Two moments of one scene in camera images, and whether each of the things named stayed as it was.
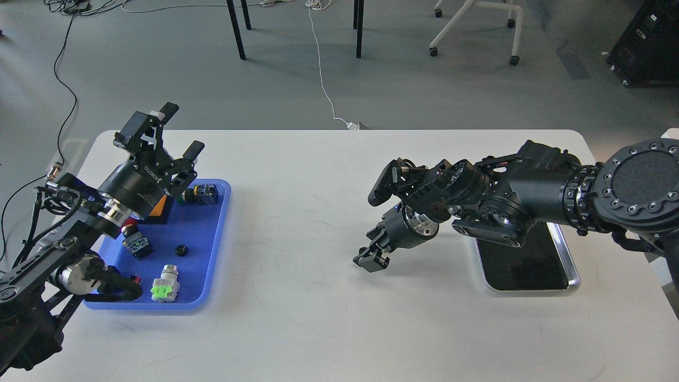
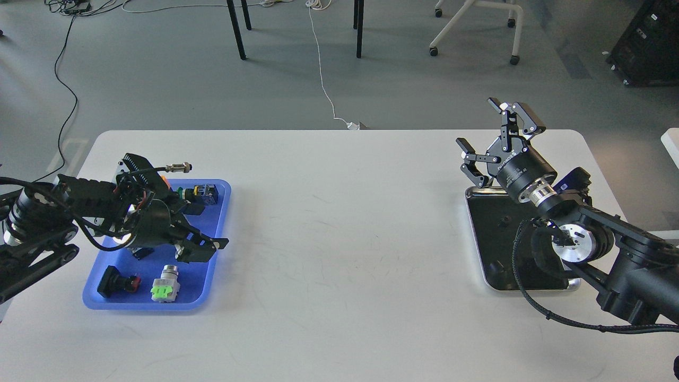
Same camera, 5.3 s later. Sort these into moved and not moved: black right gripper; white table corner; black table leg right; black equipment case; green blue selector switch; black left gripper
Moved: black left gripper; black right gripper
Not moved: green blue selector switch; white table corner; black table leg right; black equipment case
